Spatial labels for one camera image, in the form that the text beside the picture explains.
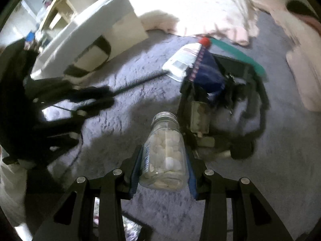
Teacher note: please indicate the black and pink cushion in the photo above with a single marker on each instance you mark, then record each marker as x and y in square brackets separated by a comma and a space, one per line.
[298, 6]

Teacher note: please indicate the navy blue pouch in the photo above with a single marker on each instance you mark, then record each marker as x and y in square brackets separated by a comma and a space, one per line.
[208, 72]

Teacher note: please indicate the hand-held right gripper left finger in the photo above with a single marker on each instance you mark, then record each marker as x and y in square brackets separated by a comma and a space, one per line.
[137, 170]

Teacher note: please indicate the thin black rod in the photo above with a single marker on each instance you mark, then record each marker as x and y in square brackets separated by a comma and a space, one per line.
[140, 82]

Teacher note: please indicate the white bottle red cap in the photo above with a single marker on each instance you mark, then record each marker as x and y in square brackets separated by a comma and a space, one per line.
[180, 60]

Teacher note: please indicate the clear jar of white tablets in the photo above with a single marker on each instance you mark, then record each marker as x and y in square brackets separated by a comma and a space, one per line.
[165, 155]

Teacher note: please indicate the pink and white quilt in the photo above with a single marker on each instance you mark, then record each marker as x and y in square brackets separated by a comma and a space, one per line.
[200, 10]

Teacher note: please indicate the green comb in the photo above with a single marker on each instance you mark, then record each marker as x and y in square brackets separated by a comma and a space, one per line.
[240, 55]

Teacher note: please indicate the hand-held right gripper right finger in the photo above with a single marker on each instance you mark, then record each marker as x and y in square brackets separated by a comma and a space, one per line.
[191, 180]

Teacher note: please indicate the olive green pouch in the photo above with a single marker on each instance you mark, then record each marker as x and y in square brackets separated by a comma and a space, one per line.
[199, 118]

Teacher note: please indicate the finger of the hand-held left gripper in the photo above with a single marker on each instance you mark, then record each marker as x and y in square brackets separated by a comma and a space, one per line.
[100, 104]
[90, 91]

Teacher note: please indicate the pink backpack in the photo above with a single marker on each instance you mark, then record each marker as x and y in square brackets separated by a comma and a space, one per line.
[306, 67]

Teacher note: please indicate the blue storage box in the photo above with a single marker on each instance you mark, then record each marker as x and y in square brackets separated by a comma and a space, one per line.
[30, 36]

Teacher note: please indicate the light wooden desk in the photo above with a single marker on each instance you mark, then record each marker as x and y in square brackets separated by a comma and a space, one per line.
[85, 2]

